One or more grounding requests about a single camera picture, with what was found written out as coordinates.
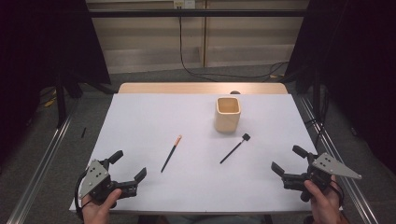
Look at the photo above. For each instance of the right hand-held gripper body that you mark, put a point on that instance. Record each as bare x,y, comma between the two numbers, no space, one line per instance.
330,166

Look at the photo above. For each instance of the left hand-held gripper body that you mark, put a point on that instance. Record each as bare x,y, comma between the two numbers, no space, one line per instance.
95,177

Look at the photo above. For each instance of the black stick with orange tip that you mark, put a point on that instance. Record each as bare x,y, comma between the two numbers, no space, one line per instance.
170,154

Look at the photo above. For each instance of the black stick with square head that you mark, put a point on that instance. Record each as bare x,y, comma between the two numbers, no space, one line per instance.
233,151

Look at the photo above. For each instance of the beige square cup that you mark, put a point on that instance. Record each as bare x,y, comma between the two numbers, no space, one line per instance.
227,123

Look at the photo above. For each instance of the person's left hand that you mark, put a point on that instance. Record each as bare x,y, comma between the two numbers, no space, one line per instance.
99,211

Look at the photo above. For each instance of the person's right hand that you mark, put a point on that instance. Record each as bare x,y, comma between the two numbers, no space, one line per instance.
325,208

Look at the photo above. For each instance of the small black floor item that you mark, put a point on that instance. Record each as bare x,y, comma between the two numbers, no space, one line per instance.
83,132

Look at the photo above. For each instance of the white table cover sheet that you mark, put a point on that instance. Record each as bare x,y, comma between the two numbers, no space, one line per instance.
155,118

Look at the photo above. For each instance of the dark round table grommet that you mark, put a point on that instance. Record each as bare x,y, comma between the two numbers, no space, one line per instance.
235,92

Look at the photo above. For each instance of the light wooden table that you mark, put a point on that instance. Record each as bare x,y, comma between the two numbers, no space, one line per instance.
186,88

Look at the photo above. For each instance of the dark curtain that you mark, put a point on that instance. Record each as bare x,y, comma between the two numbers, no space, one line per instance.
37,46
358,62

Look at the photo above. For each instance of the black horizontal bar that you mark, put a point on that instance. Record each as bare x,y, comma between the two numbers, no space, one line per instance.
186,13

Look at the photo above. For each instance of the aluminium floor rail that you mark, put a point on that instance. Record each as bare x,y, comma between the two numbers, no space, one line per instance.
362,203
38,174

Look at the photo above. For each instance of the black stand post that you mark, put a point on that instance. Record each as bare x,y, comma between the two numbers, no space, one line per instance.
60,102

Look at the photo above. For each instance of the white wall socket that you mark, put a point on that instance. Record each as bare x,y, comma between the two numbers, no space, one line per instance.
183,3

